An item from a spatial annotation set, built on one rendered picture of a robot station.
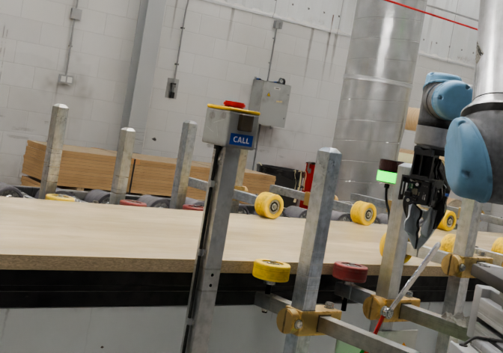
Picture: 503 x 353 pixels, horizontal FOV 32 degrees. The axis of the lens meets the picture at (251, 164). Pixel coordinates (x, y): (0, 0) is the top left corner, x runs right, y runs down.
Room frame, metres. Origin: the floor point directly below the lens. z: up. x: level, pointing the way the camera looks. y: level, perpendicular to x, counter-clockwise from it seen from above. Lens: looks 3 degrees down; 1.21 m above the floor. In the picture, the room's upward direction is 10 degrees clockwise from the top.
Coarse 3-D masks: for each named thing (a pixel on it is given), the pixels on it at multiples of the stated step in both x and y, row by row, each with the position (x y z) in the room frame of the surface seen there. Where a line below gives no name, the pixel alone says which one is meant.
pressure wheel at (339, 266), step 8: (336, 264) 2.05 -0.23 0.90; (344, 264) 2.07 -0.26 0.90; (352, 264) 2.06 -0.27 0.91; (336, 272) 2.04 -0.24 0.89; (344, 272) 2.03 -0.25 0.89; (352, 272) 2.02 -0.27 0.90; (360, 272) 2.03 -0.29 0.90; (344, 280) 2.03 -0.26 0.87; (352, 280) 2.02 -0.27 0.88; (360, 280) 2.03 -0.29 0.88; (344, 304) 2.06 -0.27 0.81
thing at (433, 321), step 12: (336, 288) 2.06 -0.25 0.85; (348, 288) 2.04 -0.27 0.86; (360, 288) 2.03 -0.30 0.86; (360, 300) 2.01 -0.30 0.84; (408, 312) 1.90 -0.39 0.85; (420, 312) 1.88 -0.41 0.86; (432, 312) 1.88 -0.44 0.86; (420, 324) 1.87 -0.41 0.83; (432, 324) 1.85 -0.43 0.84; (444, 324) 1.83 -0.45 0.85; (456, 324) 1.80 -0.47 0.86; (456, 336) 1.80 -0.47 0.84
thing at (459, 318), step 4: (444, 316) 1.83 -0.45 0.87; (448, 316) 1.81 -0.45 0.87; (452, 316) 1.80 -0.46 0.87; (456, 316) 1.82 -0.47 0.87; (460, 316) 1.81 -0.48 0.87; (464, 316) 1.81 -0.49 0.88; (468, 316) 1.79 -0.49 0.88; (448, 320) 1.80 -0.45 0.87; (452, 320) 1.80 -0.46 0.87; (456, 320) 1.80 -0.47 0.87; (460, 320) 1.79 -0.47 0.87; (464, 320) 1.79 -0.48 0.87; (468, 320) 1.78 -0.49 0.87; (460, 324) 1.78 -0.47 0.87; (464, 324) 1.78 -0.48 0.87; (468, 324) 1.78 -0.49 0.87
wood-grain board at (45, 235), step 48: (0, 240) 1.66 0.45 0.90; (48, 240) 1.75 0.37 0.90; (96, 240) 1.84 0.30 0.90; (144, 240) 1.95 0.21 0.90; (192, 240) 2.07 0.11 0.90; (240, 240) 2.20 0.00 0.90; (288, 240) 2.36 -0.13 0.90; (336, 240) 2.53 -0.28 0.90; (432, 240) 2.97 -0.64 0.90; (480, 240) 3.26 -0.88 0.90
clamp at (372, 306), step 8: (376, 296) 1.91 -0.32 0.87; (368, 304) 1.90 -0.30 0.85; (376, 304) 1.88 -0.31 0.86; (384, 304) 1.89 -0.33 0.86; (400, 304) 1.92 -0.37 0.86; (416, 304) 1.95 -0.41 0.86; (368, 312) 1.89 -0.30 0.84; (376, 312) 1.88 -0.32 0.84; (384, 320) 1.89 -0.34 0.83; (392, 320) 1.90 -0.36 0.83; (400, 320) 1.92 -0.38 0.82
